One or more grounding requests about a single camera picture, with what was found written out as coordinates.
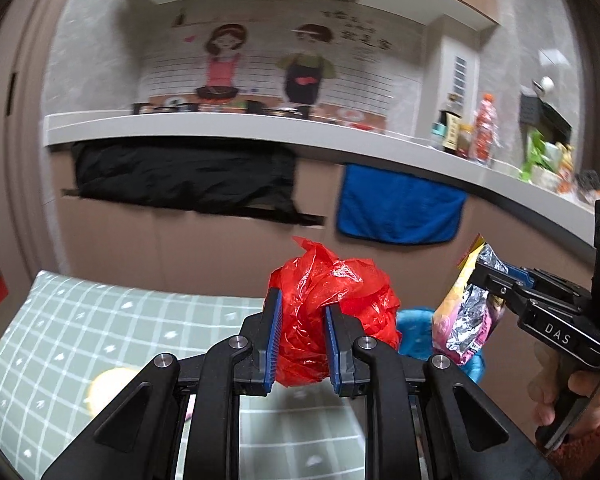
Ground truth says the foil pink snack bag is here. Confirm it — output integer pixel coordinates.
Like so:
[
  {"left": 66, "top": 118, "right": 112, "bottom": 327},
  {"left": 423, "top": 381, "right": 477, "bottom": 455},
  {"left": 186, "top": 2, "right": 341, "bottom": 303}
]
[{"left": 431, "top": 234, "right": 508, "bottom": 365}]

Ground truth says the red plastic bag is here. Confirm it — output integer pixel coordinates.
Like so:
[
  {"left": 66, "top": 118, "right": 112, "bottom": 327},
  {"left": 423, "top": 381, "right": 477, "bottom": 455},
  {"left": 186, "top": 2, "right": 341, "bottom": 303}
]
[{"left": 266, "top": 235, "right": 404, "bottom": 389}]

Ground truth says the red fuzzy sleeve forearm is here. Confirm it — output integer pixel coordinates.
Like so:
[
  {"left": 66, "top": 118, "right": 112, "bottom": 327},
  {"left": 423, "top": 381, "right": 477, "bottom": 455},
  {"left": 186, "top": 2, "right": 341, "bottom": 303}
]
[{"left": 548, "top": 426, "right": 600, "bottom": 480}]

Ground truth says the blue trash bag bin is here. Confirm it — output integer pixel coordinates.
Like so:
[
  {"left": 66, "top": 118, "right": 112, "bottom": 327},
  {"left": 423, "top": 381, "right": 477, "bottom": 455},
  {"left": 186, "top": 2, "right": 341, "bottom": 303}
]
[{"left": 396, "top": 308, "right": 486, "bottom": 384}]

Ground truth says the green item on counter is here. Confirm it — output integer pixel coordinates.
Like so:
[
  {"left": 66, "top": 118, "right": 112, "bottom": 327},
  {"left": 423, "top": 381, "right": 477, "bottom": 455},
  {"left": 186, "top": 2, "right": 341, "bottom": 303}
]
[{"left": 518, "top": 128, "right": 554, "bottom": 181}]

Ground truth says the blue towel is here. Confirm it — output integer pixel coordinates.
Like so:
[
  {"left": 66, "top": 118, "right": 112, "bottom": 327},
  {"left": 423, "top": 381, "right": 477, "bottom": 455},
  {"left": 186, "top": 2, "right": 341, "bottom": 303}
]
[{"left": 336, "top": 164, "right": 468, "bottom": 246}]

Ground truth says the white countertop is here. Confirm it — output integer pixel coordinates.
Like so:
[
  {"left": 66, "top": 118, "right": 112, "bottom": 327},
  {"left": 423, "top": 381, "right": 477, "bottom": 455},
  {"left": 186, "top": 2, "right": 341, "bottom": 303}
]
[{"left": 42, "top": 110, "right": 594, "bottom": 254}]

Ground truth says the red bottle on counter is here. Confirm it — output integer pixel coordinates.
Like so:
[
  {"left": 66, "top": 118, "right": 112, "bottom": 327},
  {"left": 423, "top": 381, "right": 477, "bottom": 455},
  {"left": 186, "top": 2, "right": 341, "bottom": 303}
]
[{"left": 469, "top": 93, "right": 498, "bottom": 166}]

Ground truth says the dark sauce bottle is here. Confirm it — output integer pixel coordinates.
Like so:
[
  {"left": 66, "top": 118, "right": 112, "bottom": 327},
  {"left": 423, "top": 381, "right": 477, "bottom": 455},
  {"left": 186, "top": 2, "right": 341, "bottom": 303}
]
[{"left": 440, "top": 93, "right": 463, "bottom": 154}]

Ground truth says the black cloth on cabinet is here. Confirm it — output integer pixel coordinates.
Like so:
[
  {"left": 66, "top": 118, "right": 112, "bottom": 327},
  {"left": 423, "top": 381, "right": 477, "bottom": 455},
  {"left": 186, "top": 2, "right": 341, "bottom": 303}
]
[{"left": 71, "top": 136, "right": 325, "bottom": 226}]

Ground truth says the green checked tablecloth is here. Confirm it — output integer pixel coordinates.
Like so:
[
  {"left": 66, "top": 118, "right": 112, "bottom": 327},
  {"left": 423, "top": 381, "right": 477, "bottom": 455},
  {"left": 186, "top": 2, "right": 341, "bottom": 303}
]
[{"left": 0, "top": 271, "right": 365, "bottom": 479}]

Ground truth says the black wall rack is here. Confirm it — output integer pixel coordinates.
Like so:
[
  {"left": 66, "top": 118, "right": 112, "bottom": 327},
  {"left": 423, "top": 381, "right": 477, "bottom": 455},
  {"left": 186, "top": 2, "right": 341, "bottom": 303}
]
[{"left": 518, "top": 76, "right": 572, "bottom": 144}]

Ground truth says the cartoon couple wall poster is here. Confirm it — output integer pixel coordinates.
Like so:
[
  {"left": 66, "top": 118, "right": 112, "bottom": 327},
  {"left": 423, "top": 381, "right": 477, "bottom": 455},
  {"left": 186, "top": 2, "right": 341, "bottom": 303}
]
[{"left": 137, "top": 0, "right": 424, "bottom": 134}]

